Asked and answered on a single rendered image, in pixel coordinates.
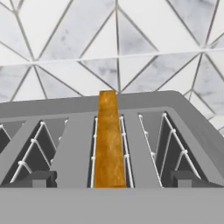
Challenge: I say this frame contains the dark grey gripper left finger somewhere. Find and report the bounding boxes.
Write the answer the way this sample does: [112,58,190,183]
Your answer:
[1,170,58,188]

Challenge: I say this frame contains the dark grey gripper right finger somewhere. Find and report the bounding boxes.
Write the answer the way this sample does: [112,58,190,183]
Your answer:
[170,170,224,188]

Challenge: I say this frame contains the brown bread slice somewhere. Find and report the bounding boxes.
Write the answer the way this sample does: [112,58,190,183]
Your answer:
[94,89,127,188]

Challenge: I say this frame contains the grey toaster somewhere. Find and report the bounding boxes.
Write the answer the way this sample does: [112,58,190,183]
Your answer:
[0,89,224,189]

